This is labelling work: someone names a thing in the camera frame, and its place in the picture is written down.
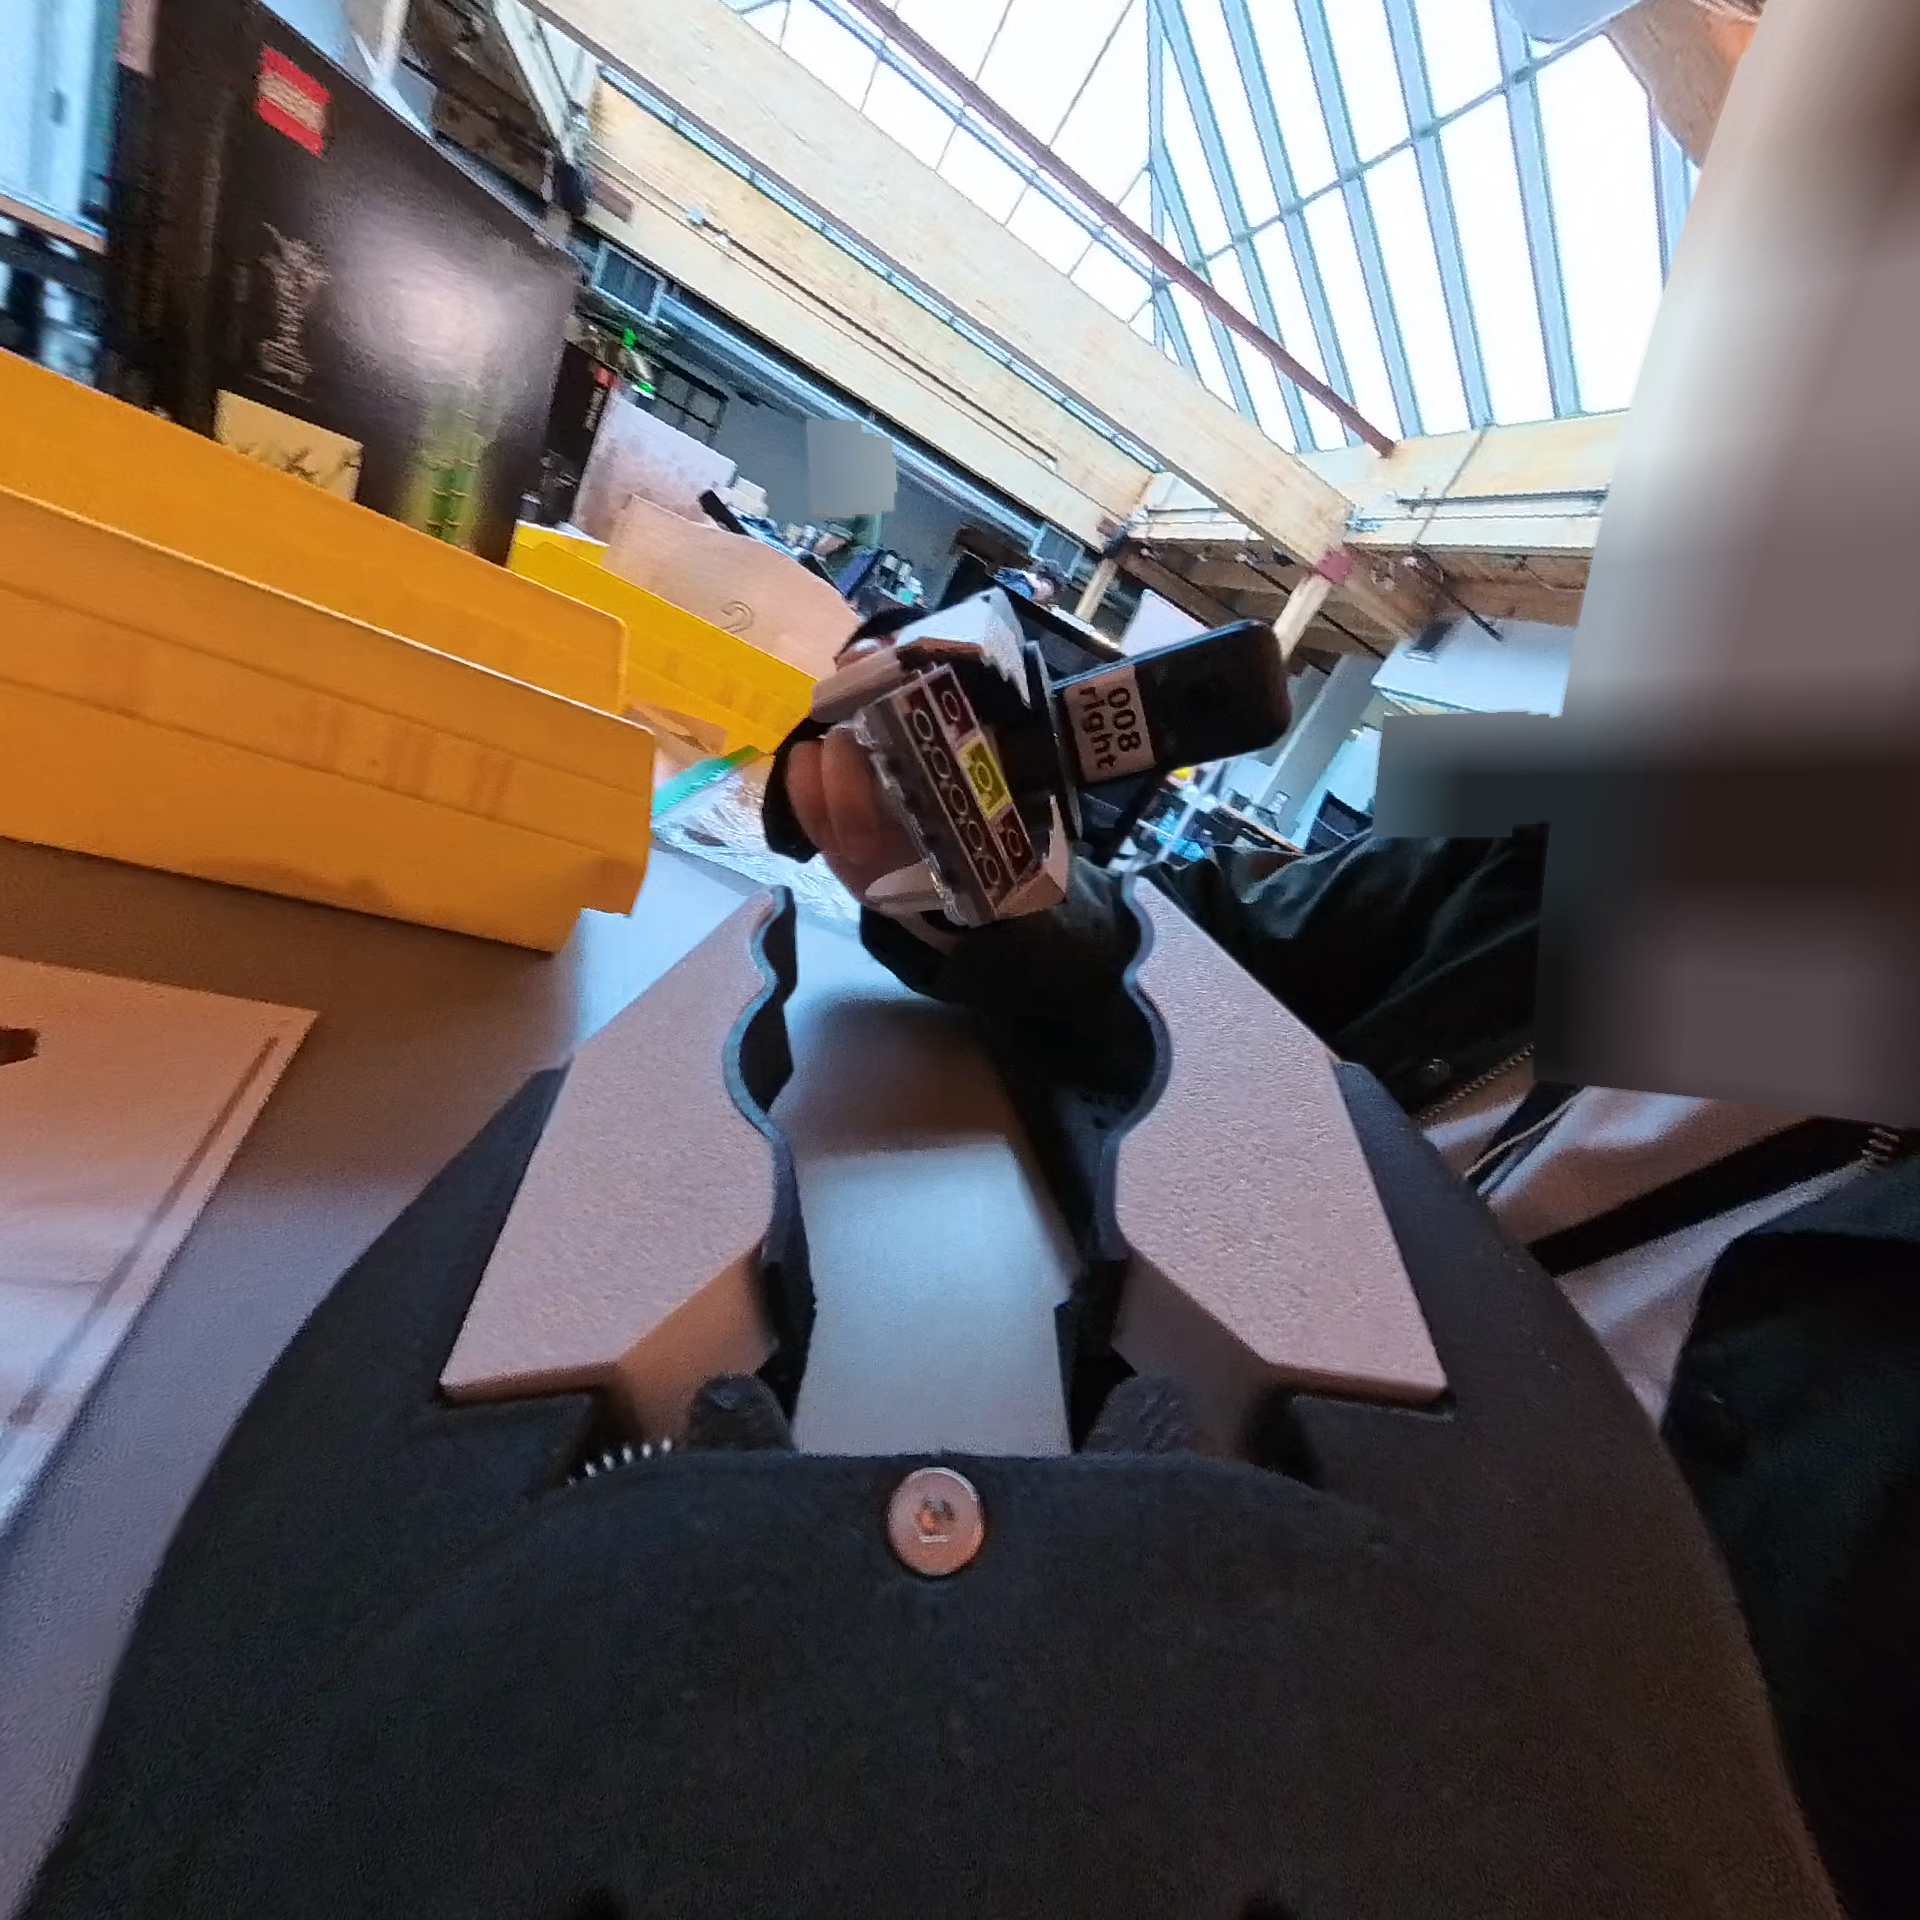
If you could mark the instruction booklet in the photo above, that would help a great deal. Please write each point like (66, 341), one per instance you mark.
(119, 1142)

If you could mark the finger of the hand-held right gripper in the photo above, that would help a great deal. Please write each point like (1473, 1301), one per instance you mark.
(908, 893)
(931, 634)

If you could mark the person's right forearm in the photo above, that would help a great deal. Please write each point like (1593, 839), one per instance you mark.
(1349, 932)

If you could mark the yellow plastic parts bin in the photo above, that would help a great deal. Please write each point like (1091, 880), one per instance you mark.
(675, 661)
(301, 751)

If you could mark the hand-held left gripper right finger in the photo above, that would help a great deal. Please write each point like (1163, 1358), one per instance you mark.
(1276, 1231)

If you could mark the person's torso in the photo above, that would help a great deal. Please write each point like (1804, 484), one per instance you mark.
(1801, 1424)

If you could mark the black toy set box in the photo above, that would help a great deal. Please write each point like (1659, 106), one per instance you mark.
(377, 270)

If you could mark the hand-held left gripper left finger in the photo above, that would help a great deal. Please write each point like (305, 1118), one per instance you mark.
(630, 1231)

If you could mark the grey desk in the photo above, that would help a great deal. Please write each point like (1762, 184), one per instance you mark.
(435, 990)

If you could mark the brown paper bag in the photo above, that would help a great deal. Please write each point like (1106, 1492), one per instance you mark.
(750, 587)

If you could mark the person's right hand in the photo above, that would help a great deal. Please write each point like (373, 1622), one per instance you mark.
(839, 811)

